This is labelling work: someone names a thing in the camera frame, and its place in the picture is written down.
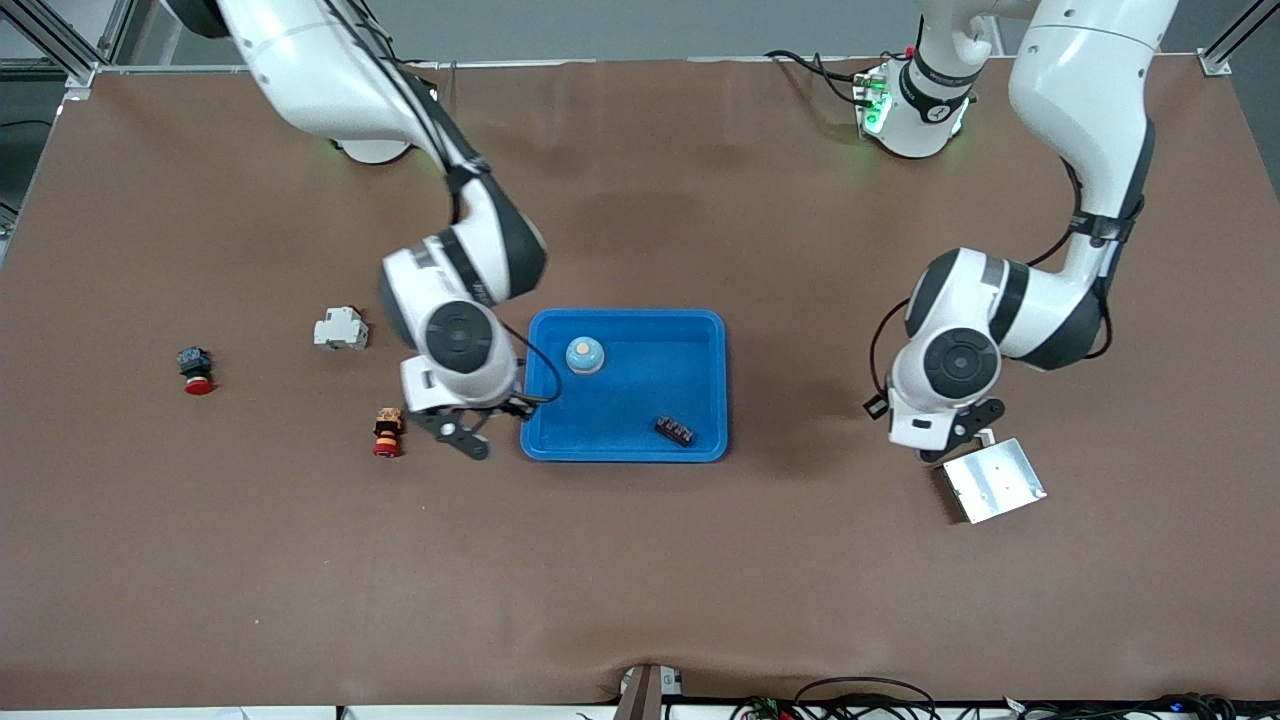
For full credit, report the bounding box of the aluminium frame post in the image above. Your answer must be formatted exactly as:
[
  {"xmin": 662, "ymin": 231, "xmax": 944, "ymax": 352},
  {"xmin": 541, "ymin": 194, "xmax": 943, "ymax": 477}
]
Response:
[
  {"xmin": 1200, "ymin": 0, "xmax": 1263, "ymax": 77},
  {"xmin": 0, "ymin": 0, "xmax": 136, "ymax": 101}
]

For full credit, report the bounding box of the white circuit breaker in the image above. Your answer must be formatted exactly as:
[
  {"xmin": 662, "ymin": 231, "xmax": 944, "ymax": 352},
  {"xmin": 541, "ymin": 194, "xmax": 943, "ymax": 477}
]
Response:
[{"xmin": 313, "ymin": 306, "xmax": 370, "ymax": 352}]

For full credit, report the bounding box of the blue plastic tray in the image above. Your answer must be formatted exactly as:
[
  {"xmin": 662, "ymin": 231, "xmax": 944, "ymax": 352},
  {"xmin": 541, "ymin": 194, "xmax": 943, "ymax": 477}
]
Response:
[{"xmin": 519, "ymin": 308, "xmax": 729, "ymax": 464}]

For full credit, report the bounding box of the black cable bundle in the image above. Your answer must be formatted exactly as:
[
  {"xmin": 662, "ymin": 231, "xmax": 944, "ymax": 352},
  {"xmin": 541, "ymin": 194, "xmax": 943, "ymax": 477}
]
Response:
[{"xmin": 730, "ymin": 675, "xmax": 1280, "ymax": 720}]

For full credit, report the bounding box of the silver metal plate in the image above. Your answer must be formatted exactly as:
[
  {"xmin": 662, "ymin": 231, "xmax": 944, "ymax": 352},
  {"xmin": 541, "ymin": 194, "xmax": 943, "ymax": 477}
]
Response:
[{"xmin": 935, "ymin": 437, "xmax": 1048, "ymax": 526}]

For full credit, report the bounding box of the red mushroom emergency stop button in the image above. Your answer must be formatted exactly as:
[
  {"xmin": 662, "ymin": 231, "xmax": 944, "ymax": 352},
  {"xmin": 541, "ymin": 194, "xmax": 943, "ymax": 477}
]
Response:
[{"xmin": 177, "ymin": 346, "xmax": 215, "ymax": 397}]

